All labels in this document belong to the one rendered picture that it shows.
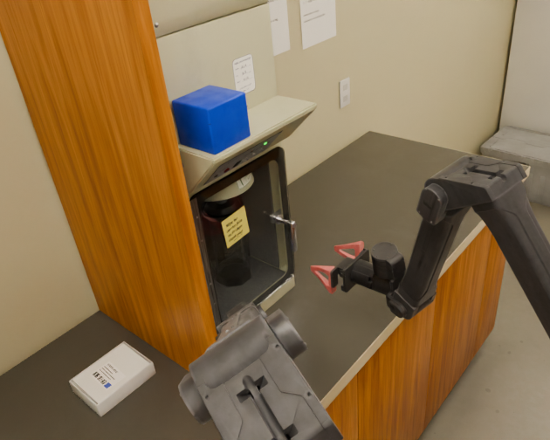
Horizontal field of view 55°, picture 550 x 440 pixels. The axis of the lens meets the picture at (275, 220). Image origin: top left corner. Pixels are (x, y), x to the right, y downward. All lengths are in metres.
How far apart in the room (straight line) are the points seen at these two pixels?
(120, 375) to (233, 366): 0.92
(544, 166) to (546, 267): 2.88
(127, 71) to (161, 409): 0.75
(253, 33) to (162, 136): 0.36
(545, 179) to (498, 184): 2.96
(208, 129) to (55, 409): 0.77
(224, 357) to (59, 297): 1.15
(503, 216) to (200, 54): 0.62
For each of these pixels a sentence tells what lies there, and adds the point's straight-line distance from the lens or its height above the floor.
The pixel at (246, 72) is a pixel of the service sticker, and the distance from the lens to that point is 1.18.
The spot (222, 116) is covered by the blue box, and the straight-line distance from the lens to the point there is 0.99.
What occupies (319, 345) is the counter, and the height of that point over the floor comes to 0.94.
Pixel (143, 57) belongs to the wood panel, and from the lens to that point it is 0.89.
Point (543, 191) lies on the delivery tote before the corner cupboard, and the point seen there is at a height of 0.10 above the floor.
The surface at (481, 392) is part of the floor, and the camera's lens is 2.56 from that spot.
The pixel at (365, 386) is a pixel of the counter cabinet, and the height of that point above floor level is 0.75.
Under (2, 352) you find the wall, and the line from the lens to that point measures 1.57.
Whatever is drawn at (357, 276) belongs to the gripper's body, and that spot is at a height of 1.16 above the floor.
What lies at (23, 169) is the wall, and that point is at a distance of 1.41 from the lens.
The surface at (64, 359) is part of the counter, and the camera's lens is 1.52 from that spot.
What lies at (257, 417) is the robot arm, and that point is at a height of 1.59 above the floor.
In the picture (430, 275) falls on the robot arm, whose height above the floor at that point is 1.28.
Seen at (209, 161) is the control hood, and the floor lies 1.51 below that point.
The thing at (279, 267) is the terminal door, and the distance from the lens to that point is 1.43.
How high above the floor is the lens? 1.93
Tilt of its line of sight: 32 degrees down
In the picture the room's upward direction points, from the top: 6 degrees counter-clockwise
